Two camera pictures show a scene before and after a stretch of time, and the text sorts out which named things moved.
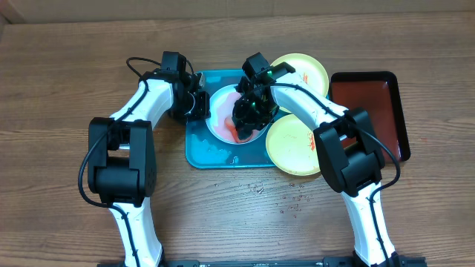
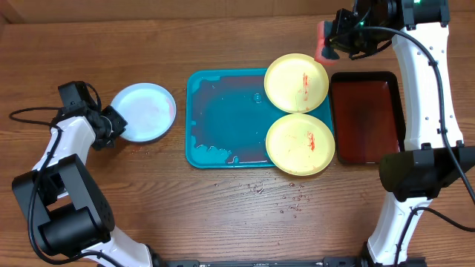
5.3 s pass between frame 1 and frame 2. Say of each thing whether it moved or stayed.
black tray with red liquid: stayed
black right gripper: moved
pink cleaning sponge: moved
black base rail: stayed
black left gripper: moved
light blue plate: moved
